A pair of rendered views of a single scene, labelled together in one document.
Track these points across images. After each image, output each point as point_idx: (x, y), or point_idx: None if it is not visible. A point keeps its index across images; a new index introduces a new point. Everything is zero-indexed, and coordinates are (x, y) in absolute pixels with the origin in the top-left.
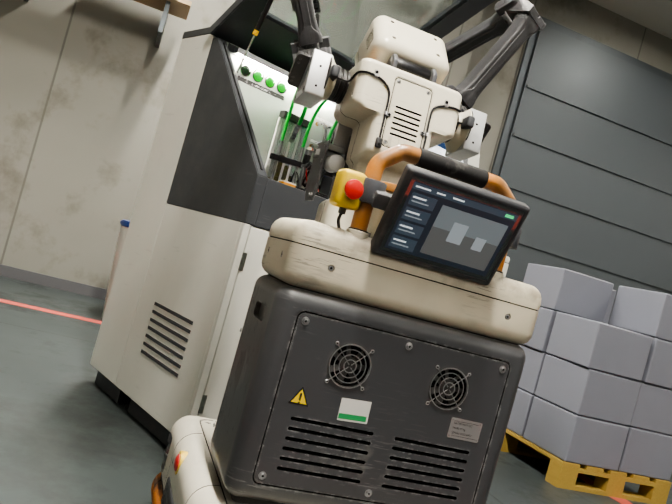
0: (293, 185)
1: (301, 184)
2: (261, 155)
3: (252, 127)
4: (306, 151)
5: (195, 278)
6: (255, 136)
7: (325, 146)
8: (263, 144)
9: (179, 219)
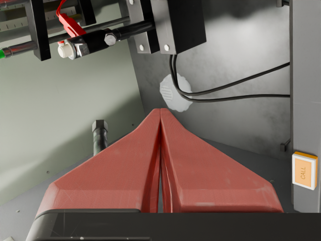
0: (316, 164)
1: (145, 25)
2: (30, 53)
3: (1, 102)
4: (79, 57)
5: None
6: (11, 86)
7: None
8: (10, 62)
9: None
